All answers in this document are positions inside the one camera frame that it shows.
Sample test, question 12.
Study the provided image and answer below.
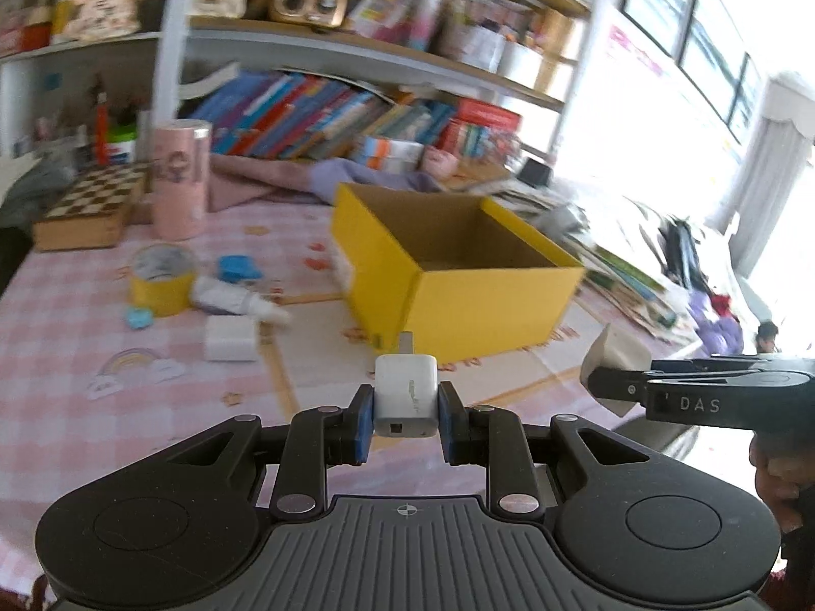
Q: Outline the purple cloth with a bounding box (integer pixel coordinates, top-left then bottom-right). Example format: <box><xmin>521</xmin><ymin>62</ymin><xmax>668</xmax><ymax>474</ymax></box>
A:
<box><xmin>207</xmin><ymin>153</ymin><xmax>447</xmax><ymax>211</ymax></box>

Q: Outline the blue crumpled toy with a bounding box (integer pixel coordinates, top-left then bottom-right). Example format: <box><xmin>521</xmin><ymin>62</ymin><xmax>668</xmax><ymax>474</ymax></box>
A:
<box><xmin>216</xmin><ymin>256</ymin><xmax>263</xmax><ymax>282</ymax></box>

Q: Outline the wooden chessboard box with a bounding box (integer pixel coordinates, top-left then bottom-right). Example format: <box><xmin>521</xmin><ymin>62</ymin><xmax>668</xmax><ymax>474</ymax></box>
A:
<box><xmin>32</xmin><ymin>162</ymin><xmax>154</xmax><ymax>252</ymax></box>

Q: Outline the yellow cardboard box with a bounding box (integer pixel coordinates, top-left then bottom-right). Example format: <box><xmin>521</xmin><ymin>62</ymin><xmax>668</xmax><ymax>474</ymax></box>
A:
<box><xmin>330</xmin><ymin>182</ymin><xmax>587</xmax><ymax>364</ymax></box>

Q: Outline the pile of books and papers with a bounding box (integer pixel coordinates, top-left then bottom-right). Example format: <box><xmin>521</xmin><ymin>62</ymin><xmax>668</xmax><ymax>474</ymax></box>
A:
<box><xmin>446</xmin><ymin>165</ymin><xmax>701</xmax><ymax>338</ymax></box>

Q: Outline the wooden retro radio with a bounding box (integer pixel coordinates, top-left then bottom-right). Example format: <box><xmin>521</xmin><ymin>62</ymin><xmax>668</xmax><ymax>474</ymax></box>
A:
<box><xmin>267</xmin><ymin>0</ymin><xmax>348</xmax><ymax>30</ymax></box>

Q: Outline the person's right hand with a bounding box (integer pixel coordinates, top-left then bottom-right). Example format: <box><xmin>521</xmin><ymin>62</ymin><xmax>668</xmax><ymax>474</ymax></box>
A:
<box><xmin>750</xmin><ymin>429</ymin><xmax>806</xmax><ymax>532</ymax></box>

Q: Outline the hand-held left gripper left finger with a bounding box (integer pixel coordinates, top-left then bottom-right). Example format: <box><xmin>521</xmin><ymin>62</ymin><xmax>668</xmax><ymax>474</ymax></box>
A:
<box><xmin>159</xmin><ymin>385</ymin><xmax>376</xmax><ymax>521</ymax></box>

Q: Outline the wall poster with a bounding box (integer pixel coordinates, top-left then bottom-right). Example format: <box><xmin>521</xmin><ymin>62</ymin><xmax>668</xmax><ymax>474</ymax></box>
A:
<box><xmin>605</xmin><ymin>22</ymin><xmax>669</xmax><ymax>77</ymax></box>

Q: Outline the red book box set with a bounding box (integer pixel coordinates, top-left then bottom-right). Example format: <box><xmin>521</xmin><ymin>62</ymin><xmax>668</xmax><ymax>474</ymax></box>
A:
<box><xmin>439</xmin><ymin>98</ymin><xmax>523</xmax><ymax>157</ymax></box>

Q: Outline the pink pastel bottle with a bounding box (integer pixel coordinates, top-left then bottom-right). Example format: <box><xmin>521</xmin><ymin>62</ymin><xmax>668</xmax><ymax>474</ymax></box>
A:
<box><xmin>407</xmin><ymin>0</ymin><xmax>447</xmax><ymax>52</ymax></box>

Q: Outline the green white tub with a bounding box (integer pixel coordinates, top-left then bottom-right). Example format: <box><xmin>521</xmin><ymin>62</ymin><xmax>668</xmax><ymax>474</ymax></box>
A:
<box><xmin>105</xmin><ymin>127</ymin><xmax>138</xmax><ymax>166</ymax></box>

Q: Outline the orange white carton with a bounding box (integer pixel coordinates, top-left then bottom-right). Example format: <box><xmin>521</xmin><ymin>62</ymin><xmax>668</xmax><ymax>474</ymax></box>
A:
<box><xmin>353</xmin><ymin>153</ymin><xmax>421</xmax><ymax>174</ymax></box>
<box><xmin>363</xmin><ymin>135</ymin><xmax>424</xmax><ymax>160</ymax></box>

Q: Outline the small black screen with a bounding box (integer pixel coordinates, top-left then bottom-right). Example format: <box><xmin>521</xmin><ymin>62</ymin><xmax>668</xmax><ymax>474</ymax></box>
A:
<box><xmin>519</xmin><ymin>158</ymin><xmax>555</xmax><ymax>188</ymax></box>

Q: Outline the pink checkered tablecloth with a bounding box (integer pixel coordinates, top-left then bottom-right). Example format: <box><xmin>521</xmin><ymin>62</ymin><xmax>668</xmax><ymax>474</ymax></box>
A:
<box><xmin>0</xmin><ymin>194</ymin><xmax>701</xmax><ymax>593</ymax></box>

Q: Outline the grey cloth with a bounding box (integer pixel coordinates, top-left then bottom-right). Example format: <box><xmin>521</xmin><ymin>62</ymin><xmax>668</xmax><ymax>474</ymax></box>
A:
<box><xmin>0</xmin><ymin>159</ymin><xmax>77</xmax><ymax>224</ymax></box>

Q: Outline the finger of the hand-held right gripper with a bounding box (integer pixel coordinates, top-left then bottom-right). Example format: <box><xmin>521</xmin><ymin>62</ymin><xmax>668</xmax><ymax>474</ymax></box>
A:
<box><xmin>589</xmin><ymin>366</ymin><xmax>651</xmax><ymax>404</ymax></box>
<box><xmin>649</xmin><ymin>356</ymin><xmax>815</xmax><ymax>375</ymax></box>

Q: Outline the white charger plug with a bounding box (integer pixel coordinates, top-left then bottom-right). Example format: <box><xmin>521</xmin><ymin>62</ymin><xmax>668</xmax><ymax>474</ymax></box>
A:
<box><xmin>372</xmin><ymin>331</ymin><xmax>442</xmax><ymax>439</ymax></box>

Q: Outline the grey curtain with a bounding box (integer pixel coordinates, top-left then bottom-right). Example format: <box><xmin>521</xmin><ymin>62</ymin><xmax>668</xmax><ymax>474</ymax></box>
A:
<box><xmin>719</xmin><ymin>73</ymin><xmax>815</xmax><ymax>281</ymax></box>

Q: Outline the yellow tape roll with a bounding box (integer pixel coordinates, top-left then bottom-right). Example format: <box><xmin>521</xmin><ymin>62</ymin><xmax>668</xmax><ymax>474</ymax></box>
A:
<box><xmin>129</xmin><ymin>243</ymin><xmax>200</xmax><ymax>318</ymax></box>

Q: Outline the white bookshelf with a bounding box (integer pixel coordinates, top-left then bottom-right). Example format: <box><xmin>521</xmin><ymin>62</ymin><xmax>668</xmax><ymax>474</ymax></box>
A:
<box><xmin>0</xmin><ymin>0</ymin><xmax>606</xmax><ymax>160</ymax></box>

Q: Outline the black backpack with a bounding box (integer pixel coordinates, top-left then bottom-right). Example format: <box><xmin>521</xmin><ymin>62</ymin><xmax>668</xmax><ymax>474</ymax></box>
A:
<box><xmin>659</xmin><ymin>216</ymin><xmax>708</xmax><ymax>297</ymax></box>

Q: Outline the white pen holder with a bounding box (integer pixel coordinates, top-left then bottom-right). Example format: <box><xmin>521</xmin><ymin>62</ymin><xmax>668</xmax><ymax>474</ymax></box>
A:
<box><xmin>439</xmin><ymin>6</ymin><xmax>510</xmax><ymax>74</ymax></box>

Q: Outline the white square power adapter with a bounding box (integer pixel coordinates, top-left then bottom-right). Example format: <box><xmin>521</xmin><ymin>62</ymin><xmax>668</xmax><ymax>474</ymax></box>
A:
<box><xmin>204</xmin><ymin>317</ymin><xmax>259</xmax><ymax>363</ymax></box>

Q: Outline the purple clothing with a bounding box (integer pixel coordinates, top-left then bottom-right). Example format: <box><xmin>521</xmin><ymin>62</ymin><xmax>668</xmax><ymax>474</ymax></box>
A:
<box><xmin>691</xmin><ymin>289</ymin><xmax>743</xmax><ymax>357</ymax></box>

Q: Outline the grey wedge block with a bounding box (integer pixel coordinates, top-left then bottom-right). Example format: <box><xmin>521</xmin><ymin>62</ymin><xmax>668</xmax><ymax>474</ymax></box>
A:
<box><xmin>581</xmin><ymin>323</ymin><xmax>651</xmax><ymax>420</ymax></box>

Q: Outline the white squeeze tube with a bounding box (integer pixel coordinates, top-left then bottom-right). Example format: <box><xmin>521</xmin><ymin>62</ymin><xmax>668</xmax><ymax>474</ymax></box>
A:
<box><xmin>189</xmin><ymin>276</ymin><xmax>294</xmax><ymax>327</ymax></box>

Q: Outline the pink cylinder container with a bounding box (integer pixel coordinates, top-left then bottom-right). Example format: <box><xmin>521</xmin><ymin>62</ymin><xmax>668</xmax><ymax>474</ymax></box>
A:
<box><xmin>149</xmin><ymin>121</ymin><xmax>212</xmax><ymax>241</ymax></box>

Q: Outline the row of colourful books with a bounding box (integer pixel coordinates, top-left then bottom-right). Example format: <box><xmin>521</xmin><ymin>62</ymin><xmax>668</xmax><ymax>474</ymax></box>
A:
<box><xmin>181</xmin><ymin>67</ymin><xmax>459</xmax><ymax>163</ymax></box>

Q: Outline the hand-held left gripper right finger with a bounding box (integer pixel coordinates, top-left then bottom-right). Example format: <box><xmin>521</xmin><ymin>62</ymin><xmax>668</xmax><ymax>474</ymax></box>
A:
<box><xmin>438</xmin><ymin>383</ymin><xmax>650</xmax><ymax>516</ymax></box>

